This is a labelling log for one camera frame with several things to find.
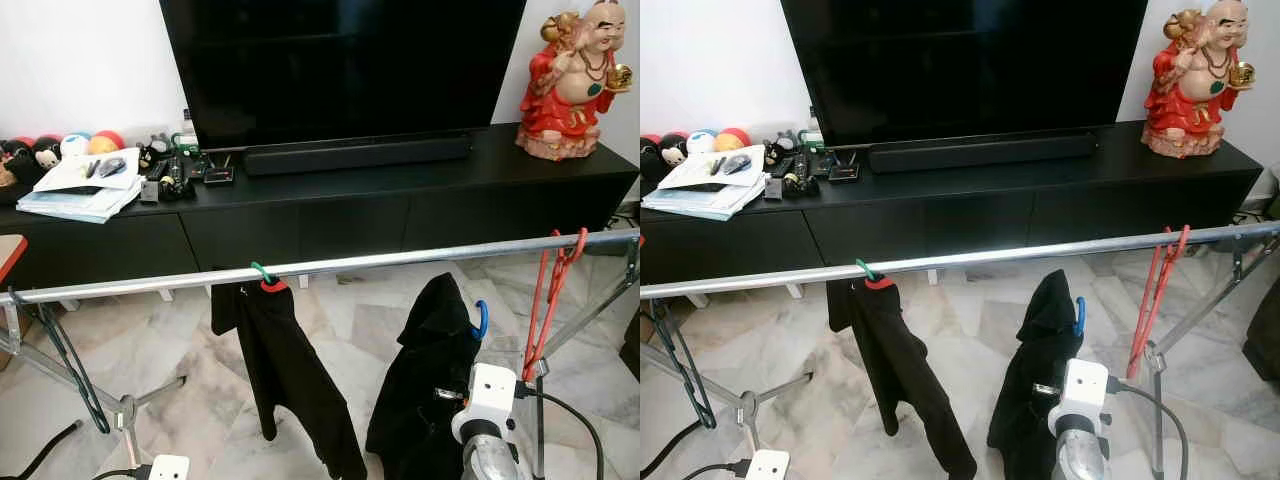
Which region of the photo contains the black garment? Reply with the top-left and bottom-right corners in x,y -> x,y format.
365,272 -> 483,480
987,269 -> 1083,480

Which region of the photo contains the red plastic hanger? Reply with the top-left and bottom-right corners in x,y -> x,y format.
520,228 -> 589,383
1127,225 -> 1191,381

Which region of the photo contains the thin black hanger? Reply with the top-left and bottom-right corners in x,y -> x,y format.
655,300 -> 716,429
10,290 -> 111,436

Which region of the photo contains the stack of papers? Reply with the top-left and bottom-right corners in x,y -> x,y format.
641,144 -> 767,221
15,147 -> 144,224

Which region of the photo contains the dark sofa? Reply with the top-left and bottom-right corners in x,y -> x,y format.
1243,278 -> 1280,383
618,310 -> 641,381

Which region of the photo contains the red laughing buddha statue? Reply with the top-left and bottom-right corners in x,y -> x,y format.
1141,0 -> 1258,159
515,0 -> 635,162

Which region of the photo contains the steel clothes rack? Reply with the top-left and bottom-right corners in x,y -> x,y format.
0,228 -> 641,480
640,222 -> 1280,480

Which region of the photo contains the black tv console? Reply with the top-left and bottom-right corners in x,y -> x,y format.
0,123 -> 641,291
640,120 -> 1264,286

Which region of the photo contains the black shirt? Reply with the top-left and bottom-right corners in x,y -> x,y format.
210,280 -> 367,480
827,277 -> 978,480

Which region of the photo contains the black soundbar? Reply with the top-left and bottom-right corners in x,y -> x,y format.
243,135 -> 473,178
868,131 -> 1098,174

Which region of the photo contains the black flat screen television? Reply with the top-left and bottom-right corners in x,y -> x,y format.
160,0 -> 528,151
781,0 -> 1149,148

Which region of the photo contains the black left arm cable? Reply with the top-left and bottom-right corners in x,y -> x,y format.
640,420 -> 751,480
0,420 -> 151,480

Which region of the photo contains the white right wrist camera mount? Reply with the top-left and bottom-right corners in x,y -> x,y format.
452,364 -> 517,446
1048,359 -> 1111,439

